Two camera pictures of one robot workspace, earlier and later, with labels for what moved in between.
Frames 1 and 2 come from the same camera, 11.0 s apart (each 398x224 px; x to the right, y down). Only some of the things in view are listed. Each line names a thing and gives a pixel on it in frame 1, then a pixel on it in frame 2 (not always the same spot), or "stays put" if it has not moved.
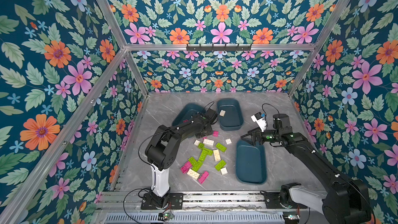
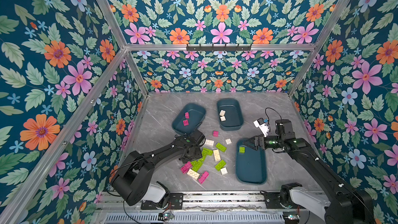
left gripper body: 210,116 → 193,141
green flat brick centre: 209,152 stays put
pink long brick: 186,167 stays put
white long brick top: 208,142 stays put
